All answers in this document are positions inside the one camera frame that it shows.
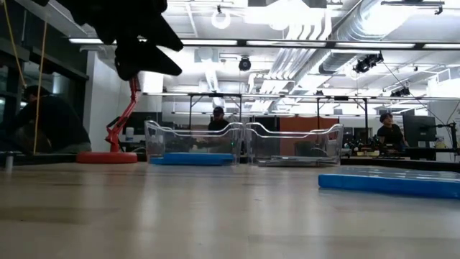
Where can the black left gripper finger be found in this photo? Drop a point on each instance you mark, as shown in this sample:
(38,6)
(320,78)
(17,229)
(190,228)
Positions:
(165,39)
(143,61)

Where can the blue jewel case white pattern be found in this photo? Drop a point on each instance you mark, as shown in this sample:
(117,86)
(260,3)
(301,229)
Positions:
(190,156)

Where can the red desk lamp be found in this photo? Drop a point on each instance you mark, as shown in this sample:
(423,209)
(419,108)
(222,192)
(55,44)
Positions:
(122,118)

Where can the black overhead light bar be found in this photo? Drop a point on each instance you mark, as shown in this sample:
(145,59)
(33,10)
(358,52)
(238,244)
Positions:
(241,42)

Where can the clear plastic bin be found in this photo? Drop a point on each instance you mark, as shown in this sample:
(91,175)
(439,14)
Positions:
(154,140)
(336,144)

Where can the person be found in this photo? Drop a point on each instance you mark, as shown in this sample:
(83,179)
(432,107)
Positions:
(54,122)
(391,133)
(218,124)

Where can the black computer monitor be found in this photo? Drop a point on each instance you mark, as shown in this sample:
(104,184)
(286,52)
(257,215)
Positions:
(418,129)

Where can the black background desk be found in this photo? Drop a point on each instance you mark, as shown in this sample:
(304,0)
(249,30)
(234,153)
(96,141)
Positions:
(431,153)

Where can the black workbench frame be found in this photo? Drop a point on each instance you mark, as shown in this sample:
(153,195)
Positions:
(190,108)
(366,111)

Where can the black dome ceiling camera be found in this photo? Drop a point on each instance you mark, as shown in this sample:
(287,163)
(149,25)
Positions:
(244,64)

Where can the silver metal post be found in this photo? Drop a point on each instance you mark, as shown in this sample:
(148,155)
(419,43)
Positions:
(9,160)

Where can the silver ventilation duct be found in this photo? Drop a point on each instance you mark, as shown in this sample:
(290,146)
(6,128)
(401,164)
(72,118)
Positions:
(345,32)

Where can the black hanging camera rig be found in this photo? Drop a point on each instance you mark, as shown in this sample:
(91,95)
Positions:
(366,64)
(400,93)

